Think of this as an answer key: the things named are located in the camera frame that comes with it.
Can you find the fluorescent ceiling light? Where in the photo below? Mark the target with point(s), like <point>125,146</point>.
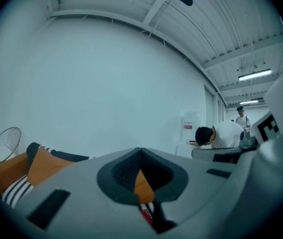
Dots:
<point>249,101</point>
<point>254,75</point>

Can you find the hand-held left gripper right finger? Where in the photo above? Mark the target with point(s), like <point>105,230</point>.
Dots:
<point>201,195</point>

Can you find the orange cushion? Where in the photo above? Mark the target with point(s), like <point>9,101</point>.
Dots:
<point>144,188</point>
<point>46,165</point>

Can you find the white cabinet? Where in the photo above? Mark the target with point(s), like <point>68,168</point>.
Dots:
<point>188,138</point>

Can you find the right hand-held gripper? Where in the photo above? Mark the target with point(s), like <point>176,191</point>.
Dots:
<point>281,96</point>

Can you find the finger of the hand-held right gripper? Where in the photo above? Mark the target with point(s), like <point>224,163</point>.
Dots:
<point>206,153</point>

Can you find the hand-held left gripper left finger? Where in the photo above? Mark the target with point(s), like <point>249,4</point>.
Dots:
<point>81,183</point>

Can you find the orange sofa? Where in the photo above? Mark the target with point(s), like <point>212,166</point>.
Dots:
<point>4,173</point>

